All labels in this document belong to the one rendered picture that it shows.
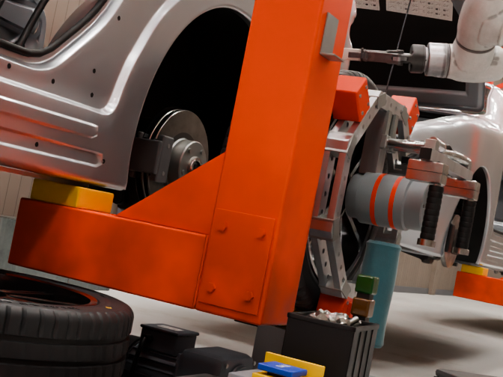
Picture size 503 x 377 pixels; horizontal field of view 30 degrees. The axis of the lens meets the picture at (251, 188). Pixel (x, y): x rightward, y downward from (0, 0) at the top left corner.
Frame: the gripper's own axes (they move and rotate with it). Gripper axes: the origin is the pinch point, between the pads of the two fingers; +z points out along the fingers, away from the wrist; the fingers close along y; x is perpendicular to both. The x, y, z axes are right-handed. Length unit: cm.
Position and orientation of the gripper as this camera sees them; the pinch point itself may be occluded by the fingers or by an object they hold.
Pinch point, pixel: (347, 54)
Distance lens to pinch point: 251.7
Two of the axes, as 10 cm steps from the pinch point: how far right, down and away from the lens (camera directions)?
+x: 0.6, -9.8, -2.1
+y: 0.6, -2.1, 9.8
